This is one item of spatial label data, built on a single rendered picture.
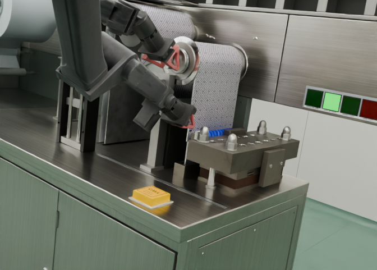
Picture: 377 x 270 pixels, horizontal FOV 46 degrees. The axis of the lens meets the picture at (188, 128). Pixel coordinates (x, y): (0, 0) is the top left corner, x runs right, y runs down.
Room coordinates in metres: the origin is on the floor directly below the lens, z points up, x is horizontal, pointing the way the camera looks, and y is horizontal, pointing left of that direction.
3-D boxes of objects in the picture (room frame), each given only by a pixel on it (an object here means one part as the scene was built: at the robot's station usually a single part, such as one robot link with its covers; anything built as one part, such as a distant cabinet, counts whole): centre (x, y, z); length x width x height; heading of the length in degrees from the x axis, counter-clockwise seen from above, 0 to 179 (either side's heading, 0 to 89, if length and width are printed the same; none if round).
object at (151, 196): (1.10, 0.07, 0.91); 0.07 x 0.07 x 0.02; 51
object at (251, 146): (1.39, -0.19, 1.00); 0.40 x 0.16 x 0.06; 141
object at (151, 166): (1.37, 0.10, 1.05); 0.06 x 0.05 x 0.31; 141
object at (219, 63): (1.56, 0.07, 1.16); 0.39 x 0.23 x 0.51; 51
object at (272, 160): (1.35, -0.27, 0.97); 0.10 x 0.03 x 0.11; 141
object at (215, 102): (1.43, -0.07, 1.10); 0.23 x 0.01 x 0.18; 141
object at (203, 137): (1.29, -0.05, 1.05); 0.04 x 0.04 x 0.04
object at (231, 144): (1.24, -0.13, 1.05); 0.04 x 0.04 x 0.04
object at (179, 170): (1.44, -0.08, 0.92); 0.28 x 0.04 x 0.04; 141
